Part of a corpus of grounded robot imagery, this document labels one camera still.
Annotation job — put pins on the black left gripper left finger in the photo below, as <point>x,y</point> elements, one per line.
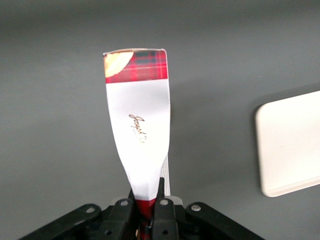
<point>121,220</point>

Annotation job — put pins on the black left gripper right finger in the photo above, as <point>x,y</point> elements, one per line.
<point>163,220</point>

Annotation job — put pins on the red tartan cookie box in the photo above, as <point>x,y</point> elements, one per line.
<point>140,125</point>

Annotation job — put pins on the beige plastic tray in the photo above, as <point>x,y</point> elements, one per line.
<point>290,145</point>

